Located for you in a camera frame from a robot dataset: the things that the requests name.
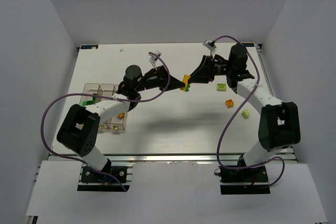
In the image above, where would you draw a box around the purple cable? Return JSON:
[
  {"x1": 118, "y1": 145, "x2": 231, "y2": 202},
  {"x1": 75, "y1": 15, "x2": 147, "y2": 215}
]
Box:
[
  {"x1": 214, "y1": 35, "x2": 286, "y2": 187},
  {"x1": 40, "y1": 52, "x2": 174, "y2": 192}
]

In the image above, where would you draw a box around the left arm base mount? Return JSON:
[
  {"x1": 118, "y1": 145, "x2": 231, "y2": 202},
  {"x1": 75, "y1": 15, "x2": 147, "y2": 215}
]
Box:
[{"x1": 77, "y1": 164, "x2": 133, "y2": 192}]

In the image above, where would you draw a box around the left clear container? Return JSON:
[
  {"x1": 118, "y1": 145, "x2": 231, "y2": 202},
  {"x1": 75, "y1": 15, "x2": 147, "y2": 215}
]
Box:
[{"x1": 79, "y1": 83, "x2": 101, "y2": 105}]

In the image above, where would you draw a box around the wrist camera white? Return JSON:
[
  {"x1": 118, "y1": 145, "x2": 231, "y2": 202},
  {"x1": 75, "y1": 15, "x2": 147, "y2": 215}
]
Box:
[
  {"x1": 149, "y1": 50, "x2": 161, "y2": 70},
  {"x1": 203, "y1": 40, "x2": 217, "y2": 56}
]

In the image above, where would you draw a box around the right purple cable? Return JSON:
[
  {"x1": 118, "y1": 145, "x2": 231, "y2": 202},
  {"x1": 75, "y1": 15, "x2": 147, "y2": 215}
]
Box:
[{"x1": 214, "y1": 35, "x2": 286, "y2": 187}]

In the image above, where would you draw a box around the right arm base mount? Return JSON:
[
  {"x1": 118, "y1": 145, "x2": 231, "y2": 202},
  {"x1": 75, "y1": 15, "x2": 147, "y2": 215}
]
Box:
[{"x1": 214, "y1": 166, "x2": 270, "y2": 195}]

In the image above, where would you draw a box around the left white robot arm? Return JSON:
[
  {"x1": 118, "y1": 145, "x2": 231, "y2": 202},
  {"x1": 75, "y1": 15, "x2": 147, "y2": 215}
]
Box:
[{"x1": 57, "y1": 65, "x2": 186, "y2": 174}]

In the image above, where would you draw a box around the clear container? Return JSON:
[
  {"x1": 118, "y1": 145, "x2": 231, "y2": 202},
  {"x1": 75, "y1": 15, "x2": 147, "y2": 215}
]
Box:
[
  {"x1": 97, "y1": 83, "x2": 115, "y2": 97},
  {"x1": 103, "y1": 84, "x2": 128, "y2": 131},
  {"x1": 79, "y1": 83, "x2": 101, "y2": 105}
]

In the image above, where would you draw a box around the aluminium table rail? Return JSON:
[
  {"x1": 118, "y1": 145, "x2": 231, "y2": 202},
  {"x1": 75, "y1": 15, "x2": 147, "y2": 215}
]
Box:
[{"x1": 48, "y1": 149, "x2": 298, "y2": 165}]

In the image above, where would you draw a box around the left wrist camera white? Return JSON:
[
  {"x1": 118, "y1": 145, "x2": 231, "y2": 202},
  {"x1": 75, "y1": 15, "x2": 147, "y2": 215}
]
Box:
[{"x1": 149, "y1": 50, "x2": 161, "y2": 70}]

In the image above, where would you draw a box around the middle clear container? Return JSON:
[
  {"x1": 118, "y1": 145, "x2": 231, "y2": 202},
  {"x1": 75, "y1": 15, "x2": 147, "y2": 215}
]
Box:
[{"x1": 97, "y1": 83, "x2": 115, "y2": 97}]

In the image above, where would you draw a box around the right blue table label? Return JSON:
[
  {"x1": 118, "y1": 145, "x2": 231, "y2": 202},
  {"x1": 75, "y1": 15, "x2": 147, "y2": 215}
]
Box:
[{"x1": 236, "y1": 42, "x2": 255, "y2": 47}]

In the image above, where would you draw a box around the blue table label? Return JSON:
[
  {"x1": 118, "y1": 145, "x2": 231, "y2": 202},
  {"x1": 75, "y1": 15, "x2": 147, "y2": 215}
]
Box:
[
  {"x1": 80, "y1": 45, "x2": 98, "y2": 50},
  {"x1": 236, "y1": 42, "x2": 255, "y2": 47}
]

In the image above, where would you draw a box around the small orange lego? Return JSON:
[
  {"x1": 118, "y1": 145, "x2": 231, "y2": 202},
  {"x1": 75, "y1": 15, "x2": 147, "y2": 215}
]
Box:
[{"x1": 225, "y1": 99, "x2": 234, "y2": 108}]

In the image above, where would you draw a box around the pale yellow small lego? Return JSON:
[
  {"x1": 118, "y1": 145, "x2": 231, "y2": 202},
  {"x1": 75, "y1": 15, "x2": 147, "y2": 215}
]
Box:
[{"x1": 242, "y1": 109, "x2": 250, "y2": 119}]

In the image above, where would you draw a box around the lime upside-down lego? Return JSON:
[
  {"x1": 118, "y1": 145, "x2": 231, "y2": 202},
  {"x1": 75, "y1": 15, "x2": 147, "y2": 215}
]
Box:
[{"x1": 216, "y1": 83, "x2": 227, "y2": 91}]

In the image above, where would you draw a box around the green 2x3 lego brick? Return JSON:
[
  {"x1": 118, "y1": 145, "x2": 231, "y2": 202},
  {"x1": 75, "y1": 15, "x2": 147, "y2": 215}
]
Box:
[{"x1": 82, "y1": 98, "x2": 96, "y2": 106}]

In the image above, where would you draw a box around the right clear container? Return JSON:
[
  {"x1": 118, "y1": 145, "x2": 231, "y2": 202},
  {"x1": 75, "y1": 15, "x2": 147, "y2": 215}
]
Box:
[{"x1": 103, "y1": 84, "x2": 128, "y2": 131}]

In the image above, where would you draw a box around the left blue table label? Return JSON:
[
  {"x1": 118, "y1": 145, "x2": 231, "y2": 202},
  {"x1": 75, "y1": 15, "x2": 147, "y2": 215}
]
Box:
[{"x1": 80, "y1": 45, "x2": 98, "y2": 50}]

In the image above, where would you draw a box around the orange and green lego stack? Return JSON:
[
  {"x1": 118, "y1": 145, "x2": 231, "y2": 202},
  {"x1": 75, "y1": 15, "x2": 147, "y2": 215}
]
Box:
[{"x1": 180, "y1": 74, "x2": 190, "y2": 92}]

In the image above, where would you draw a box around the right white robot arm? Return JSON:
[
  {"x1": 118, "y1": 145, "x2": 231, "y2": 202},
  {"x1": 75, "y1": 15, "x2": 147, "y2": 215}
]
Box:
[{"x1": 188, "y1": 44, "x2": 301, "y2": 169}]

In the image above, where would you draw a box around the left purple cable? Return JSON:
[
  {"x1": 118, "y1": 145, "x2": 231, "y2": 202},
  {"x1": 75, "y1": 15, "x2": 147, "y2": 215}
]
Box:
[{"x1": 40, "y1": 52, "x2": 174, "y2": 192}]

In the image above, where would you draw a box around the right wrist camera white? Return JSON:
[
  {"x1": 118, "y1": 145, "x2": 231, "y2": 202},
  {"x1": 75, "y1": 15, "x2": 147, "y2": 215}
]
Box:
[{"x1": 203, "y1": 40, "x2": 217, "y2": 56}]

